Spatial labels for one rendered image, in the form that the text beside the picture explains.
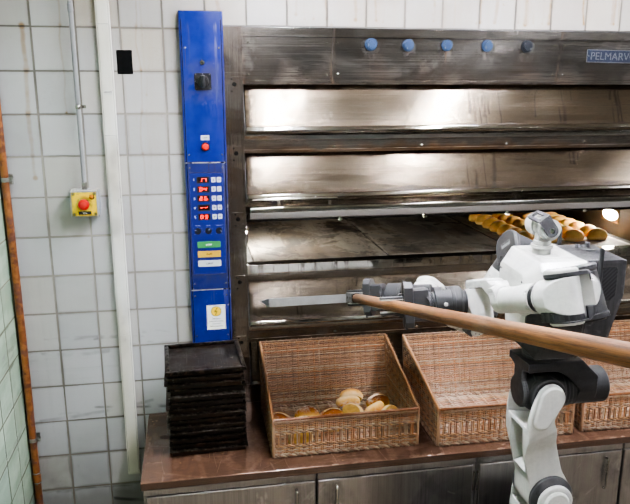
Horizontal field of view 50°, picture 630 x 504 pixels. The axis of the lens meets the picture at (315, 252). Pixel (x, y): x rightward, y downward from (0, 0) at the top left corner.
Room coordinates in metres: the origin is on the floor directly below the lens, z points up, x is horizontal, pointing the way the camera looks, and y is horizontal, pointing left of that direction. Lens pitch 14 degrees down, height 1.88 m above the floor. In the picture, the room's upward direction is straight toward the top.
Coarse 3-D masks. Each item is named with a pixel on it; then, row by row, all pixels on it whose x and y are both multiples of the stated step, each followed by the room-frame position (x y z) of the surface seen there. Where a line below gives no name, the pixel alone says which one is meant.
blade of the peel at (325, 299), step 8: (312, 296) 2.16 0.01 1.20; (320, 296) 2.17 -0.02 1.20; (328, 296) 2.17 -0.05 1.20; (336, 296) 2.17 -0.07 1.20; (344, 296) 2.18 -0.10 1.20; (272, 304) 2.13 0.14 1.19; (280, 304) 2.14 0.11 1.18; (288, 304) 2.14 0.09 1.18; (296, 304) 2.15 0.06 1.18; (304, 304) 2.15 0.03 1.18; (312, 304) 2.15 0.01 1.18
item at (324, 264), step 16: (368, 256) 2.81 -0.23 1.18; (384, 256) 2.81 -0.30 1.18; (400, 256) 2.81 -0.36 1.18; (416, 256) 2.81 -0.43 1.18; (432, 256) 2.81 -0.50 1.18; (448, 256) 2.81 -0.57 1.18; (464, 256) 2.82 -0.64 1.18; (480, 256) 2.84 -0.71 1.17; (496, 256) 2.85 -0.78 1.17; (624, 256) 2.96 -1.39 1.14; (256, 272) 2.67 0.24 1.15; (272, 272) 2.68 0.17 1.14; (288, 272) 2.69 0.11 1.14
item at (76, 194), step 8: (72, 192) 2.48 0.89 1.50; (80, 192) 2.48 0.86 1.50; (88, 192) 2.49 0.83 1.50; (96, 192) 2.49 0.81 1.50; (72, 200) 2.48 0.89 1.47; (88, 200) 2.49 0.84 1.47; (96, 200) 2.49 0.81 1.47; (72, 208) 2.48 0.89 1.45; (88, 208) 2.49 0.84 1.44; (96, 208) 2.49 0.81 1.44; (72, 216) 2.48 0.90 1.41; (80, 216) 2.48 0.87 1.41; (88, 216) 2.49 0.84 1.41; (96, 216) 2.49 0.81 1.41
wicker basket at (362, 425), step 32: (288, 352) 2.67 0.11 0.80; (320, 352) 2.69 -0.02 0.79; (352, 352) 2.71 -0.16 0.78; (384, 352) 2.73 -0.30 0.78; (288, 384) 2.63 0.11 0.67; (320, 384) 2.65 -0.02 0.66; (352, 384) 2.67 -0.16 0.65; (384, 384) 2.70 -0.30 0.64; (320, 416) 2.23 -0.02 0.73; (352, 416) 2.25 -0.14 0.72; (384, 416) 2.28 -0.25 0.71; (416, 416) 2.30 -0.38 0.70; (288, 448) 2.22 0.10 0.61; (320, 448) 2.24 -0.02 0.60; (352, 448) 2.25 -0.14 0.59
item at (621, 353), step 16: (368, 304) 1.89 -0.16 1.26; (384, 304) 1.71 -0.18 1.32; (400, 304) 1.58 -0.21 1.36; (416, 304) 1.49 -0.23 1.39; (432, 320) 1.36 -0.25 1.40; (448, 320) 1.26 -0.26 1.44; (464, 320) 1.18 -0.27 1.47; (480, 320) 1.12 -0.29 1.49; (496, 320) 1.07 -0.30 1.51; (496, 336) 1.07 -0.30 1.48; (512, 336) 0.99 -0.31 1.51; (528, 336) 0.94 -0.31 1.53; (544, 336) 0.90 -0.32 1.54; (560, 336) 0.86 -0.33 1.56; (576, 336) 0.83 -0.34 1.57; (592, 336) 0.80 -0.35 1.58; (576, 352) 0.82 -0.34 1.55; (592, 352) 0.78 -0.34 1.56; (608, 352) 0.75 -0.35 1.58; (624, 352) 0.72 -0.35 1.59
